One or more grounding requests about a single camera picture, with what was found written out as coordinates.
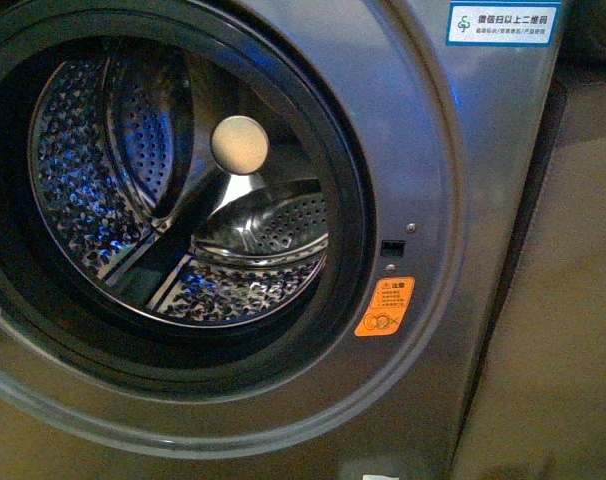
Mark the round white drum hub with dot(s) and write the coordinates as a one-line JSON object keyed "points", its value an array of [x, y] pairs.
{"points": [[239, 145]]}

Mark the brown panel beside washer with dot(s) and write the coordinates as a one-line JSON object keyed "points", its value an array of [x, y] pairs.
{"points": [[538, 409]]}

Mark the orange warning sticker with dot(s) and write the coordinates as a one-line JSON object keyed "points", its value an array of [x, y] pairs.
{"points": [[387, 307]]}

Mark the upper latch screw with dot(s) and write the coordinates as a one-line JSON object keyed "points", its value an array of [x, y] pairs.
{"points": [[410, 228]]}

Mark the stainless steel washer drum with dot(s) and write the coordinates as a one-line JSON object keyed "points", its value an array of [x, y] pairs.
{"points": [[125, 181]]}

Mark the black rubber door gasket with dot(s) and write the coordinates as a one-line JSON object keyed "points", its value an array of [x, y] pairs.
{"points": [[55, 326]]}

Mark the blue white energy label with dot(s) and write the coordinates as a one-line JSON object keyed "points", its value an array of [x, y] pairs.
{"points": [[502, 23]]}

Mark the grey front-load washing machine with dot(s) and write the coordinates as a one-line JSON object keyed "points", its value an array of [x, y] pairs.
{"points": [[446, 135]]}

